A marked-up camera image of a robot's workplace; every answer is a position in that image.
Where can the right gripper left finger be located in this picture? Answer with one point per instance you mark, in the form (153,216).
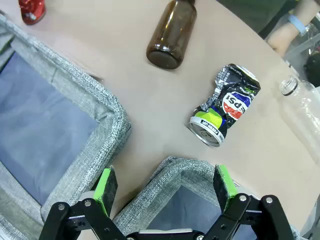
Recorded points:
(105,197)

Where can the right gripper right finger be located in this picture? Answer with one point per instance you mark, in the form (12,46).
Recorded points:
(225,190)

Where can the brown glass bottle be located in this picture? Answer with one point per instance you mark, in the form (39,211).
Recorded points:
(170,37)

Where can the crushed red can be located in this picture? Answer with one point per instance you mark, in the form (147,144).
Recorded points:
(31,11)

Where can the person's left forearm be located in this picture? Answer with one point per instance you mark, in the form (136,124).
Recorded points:
(308,8)

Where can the grey fabric basket can sign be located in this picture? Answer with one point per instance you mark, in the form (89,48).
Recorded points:
(170,175)

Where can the grey fabric basket plastic sign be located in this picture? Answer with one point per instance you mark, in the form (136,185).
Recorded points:
(110,120)

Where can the crushed black Pepsi can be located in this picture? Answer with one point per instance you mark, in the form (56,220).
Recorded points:
(225,105)

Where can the person's left hand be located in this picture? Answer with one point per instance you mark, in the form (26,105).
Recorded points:
(281,40)

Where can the blue wrist watch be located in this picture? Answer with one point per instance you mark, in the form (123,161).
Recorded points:
(298,23)

